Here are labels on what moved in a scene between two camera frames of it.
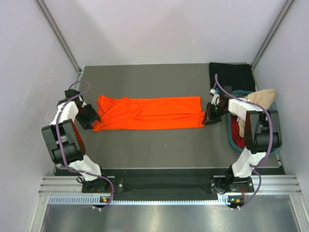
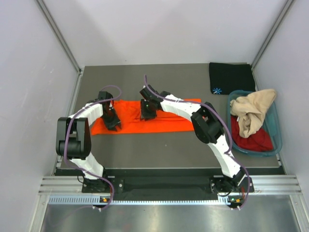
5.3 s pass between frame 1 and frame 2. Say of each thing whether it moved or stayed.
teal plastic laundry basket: stayed
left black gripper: moved
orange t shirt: moved
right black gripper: moved
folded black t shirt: stayed
